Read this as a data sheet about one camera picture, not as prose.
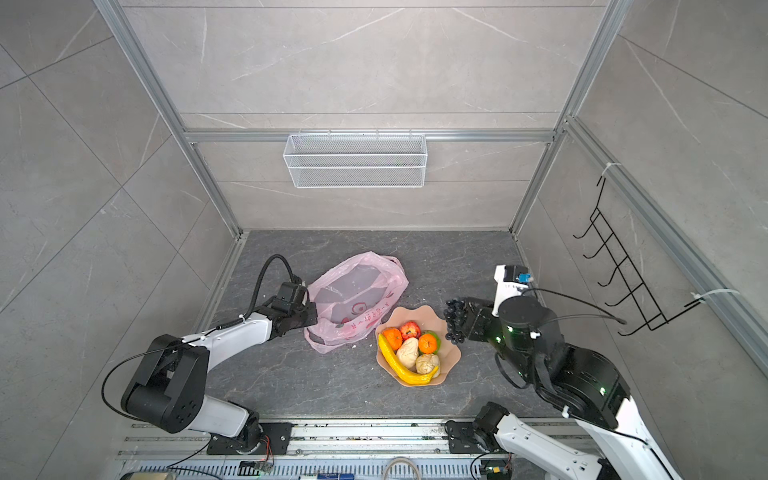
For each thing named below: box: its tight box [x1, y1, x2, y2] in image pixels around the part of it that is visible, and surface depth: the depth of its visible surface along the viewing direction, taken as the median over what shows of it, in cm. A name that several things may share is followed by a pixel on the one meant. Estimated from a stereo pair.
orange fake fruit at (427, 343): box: [418, 333, 437, 354], surface depth 81 cm
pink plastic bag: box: [304, 252, 409, 353], surface depth 96 cm
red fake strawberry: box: [400, 320, 422, 342], surface depth 87 cm
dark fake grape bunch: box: [444, 298, 468, 344], surface depth 66 cm
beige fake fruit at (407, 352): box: [396, 337, 419, 369], surface depth 83 cm
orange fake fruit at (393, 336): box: [382, 327, 403, 351], surface depth 85 cm
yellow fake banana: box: [378, 334, 439, 385], surface depth 80 cm
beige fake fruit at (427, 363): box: [416, 354, 441, 378], surface depth 79 cm
